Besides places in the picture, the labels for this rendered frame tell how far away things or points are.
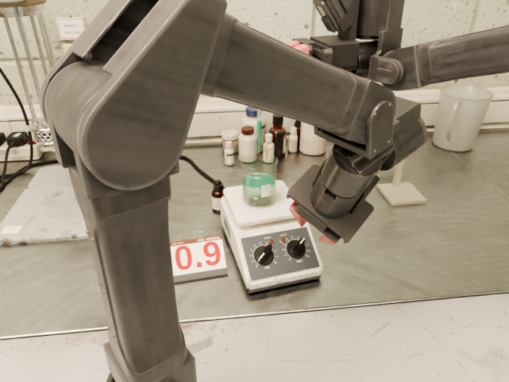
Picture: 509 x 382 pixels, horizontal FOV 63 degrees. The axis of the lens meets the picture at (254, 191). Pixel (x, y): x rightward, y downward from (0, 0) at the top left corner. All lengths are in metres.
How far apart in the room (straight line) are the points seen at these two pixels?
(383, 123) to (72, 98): 0.28
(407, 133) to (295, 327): 0.32
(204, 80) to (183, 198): 0.67
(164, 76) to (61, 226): 0.66
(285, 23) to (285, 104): 0.82
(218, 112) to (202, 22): 0.90
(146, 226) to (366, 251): 0.55
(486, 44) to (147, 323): 0.49
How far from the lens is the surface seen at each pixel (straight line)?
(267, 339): 0.62
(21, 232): 0.90
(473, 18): 1.35
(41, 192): 1.02
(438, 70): 0.62
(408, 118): 0.51
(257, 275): 0.66
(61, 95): 0.28
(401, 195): 0.96
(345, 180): 0.46
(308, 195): 0.55
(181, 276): 0.71
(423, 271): 0.77
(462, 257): 0.83
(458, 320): 0.71
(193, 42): 0.25
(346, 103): 0.38
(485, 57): 0.60
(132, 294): 0.34
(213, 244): 0.72
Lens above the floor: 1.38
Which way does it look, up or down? 31 degrees down
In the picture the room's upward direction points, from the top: straight up
